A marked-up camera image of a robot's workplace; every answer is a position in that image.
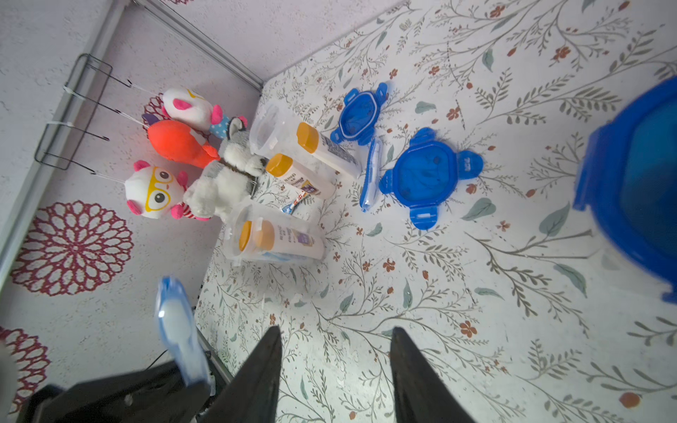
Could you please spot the blue lid front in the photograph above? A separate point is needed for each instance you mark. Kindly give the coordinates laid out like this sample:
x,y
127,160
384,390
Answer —
x,y
627,181

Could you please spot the blue toothbrush case back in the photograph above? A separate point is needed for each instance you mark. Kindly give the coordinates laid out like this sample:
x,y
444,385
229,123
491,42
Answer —
x,y
370,186

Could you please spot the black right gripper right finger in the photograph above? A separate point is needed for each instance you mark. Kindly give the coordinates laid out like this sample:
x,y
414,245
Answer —
x,y
420,395

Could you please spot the white pink plush top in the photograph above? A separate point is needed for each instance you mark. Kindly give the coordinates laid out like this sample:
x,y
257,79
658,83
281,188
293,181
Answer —
x,y
186,106

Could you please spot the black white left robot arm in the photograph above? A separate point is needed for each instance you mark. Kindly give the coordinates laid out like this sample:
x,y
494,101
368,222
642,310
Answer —
x,y
156,394

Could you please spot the white plush yellow glasses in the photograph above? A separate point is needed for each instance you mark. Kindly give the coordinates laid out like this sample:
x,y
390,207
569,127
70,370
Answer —
x,y
154,192

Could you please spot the clear plastic container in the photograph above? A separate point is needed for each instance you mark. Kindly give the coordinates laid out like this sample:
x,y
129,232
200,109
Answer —
x,y
273,131
249,210

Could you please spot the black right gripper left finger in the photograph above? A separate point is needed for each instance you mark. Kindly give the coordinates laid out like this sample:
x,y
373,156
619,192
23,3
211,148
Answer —
x,y
252,396

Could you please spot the yellow cap bottle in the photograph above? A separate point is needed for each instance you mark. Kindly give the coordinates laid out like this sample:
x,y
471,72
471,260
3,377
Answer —
x,y
281,242
245,235
293,173
325,150

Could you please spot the red orange plush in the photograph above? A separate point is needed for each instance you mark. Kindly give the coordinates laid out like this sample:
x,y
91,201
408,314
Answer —
x,y
178,142

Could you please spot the small toothpaste tube left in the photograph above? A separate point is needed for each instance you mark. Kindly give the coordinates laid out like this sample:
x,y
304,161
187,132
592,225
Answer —
x,y
290,208

